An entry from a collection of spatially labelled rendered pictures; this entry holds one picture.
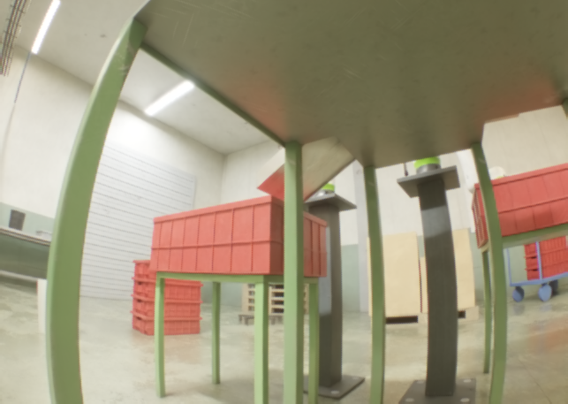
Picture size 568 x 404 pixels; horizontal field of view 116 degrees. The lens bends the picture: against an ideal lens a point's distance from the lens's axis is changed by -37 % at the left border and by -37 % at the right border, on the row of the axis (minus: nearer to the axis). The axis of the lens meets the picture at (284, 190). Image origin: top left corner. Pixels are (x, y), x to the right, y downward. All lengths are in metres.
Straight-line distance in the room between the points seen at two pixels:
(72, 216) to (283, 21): 0.44
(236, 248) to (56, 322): 0.59
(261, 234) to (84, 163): 0.54
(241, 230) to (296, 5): 0.61
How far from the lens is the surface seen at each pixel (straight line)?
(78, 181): 0.39
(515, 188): 1.18
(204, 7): 0.51
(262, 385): 0.84
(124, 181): 6.20
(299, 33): 0.53
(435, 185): 1.22
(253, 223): 0.81
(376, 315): 0.97
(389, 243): 3.24
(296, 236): 0.74
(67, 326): 0.39
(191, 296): 2.76
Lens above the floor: 0.51
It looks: 19 degrees up
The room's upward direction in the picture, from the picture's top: straight up
